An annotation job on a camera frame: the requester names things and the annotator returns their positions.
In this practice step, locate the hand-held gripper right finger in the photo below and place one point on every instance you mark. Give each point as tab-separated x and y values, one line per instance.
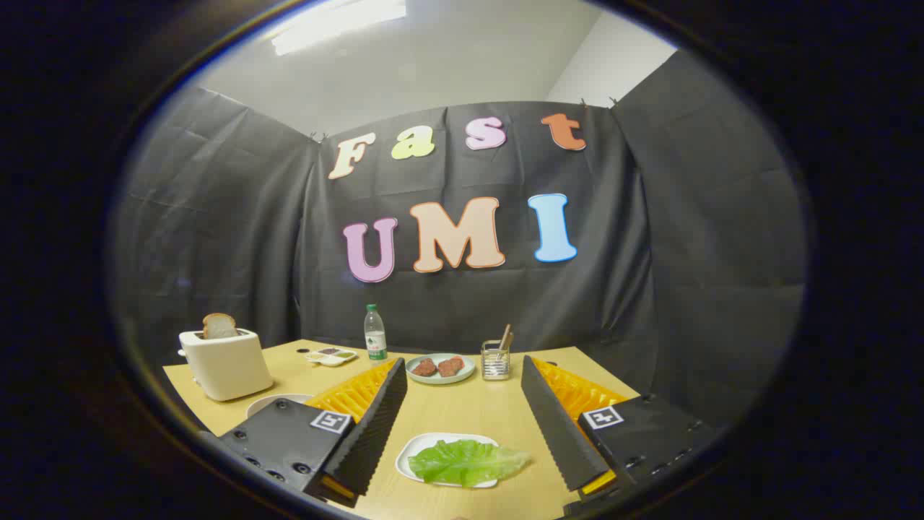
556	426

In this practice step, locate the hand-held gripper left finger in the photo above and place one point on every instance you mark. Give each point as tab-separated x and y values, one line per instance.
375	426

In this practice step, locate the green lettuce leaf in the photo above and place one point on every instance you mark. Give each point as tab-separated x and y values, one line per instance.
465	462

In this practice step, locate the toasted bread slice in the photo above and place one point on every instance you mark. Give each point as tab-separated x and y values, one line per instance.
219	326

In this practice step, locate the small white square plate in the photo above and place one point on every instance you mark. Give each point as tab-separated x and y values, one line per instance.
415	451

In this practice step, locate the brown meat patty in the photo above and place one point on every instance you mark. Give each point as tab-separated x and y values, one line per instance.
450	366
424	367

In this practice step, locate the pale green round plate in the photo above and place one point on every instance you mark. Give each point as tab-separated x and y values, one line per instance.
439	380

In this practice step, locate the white divided condiment dish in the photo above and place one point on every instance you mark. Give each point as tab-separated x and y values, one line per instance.
330	357

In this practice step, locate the clear utensil holder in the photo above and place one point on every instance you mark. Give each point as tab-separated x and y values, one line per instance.
495	365

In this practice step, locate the clear plastic water bottle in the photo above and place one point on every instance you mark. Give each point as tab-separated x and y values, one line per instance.
375	339

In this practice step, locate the brown wooden stick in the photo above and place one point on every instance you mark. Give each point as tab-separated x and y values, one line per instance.
510	339

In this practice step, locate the light wooden stick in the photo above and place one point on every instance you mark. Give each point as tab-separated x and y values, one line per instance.
504	336

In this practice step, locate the large white round plate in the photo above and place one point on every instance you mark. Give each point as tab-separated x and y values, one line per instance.
271	403

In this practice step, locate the white toaster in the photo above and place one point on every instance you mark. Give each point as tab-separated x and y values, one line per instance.
227	365

